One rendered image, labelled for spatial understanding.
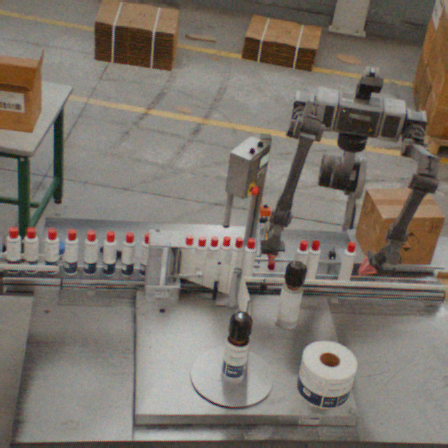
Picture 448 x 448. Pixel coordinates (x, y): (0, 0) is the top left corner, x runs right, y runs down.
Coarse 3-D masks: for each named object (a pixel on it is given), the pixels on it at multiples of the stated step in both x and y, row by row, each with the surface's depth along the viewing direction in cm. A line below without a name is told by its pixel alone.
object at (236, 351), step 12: (240, 312) 319; (240, 324) 316; (228, 336) 325; (240, 336) 318; (228, 348) 323; (240, 348) 321; (228, 360) 325; (240, 360) 324; (228, 372) 328; (240, 372) 328
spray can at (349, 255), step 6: (348, 246) 382; (354, 246) 381; (348, 252) 383; (354, 252) 384; (348, 258) 384; (354, 258) 385; (342, 264) 387; (348, 264) 385; (342, 270) 388; (348, 270) 387; (342, 276) 389; (348, 276) 389
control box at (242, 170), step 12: (240, 144) 359; (252, 144) 361; (264, 144) 362; (240, 156) 352; (252, 156) 353; (228, 168) 358; (240, 168) 355; (252, 168) 354; (228, 180) 360; (240, 180) 358; (252, 180) 359; (264, 180) 372; (228, 192) 363; (240, 192) 360
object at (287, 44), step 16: (256, 16) 819; (256, 32) 792; (272, 32) 797; (288, 32) 802; (304, 32) 807; (320, 32) 811; (256, 48) 783; (272, 48) 782; (288, 48) 779; (304, 48) 777; (272, 64) 790; (288, 64) 788; (304, 64) 786
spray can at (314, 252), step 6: (318, 240) 381; (312, 246) 380; (318, 246) 379; (312, 252) 380; (318, 252) 381; (312, 258) 381; (318, 258) 382; (306, 264) 385; (312, 264) 383; (312, 270) 385; (306, 276) 387; (312, 276) 387
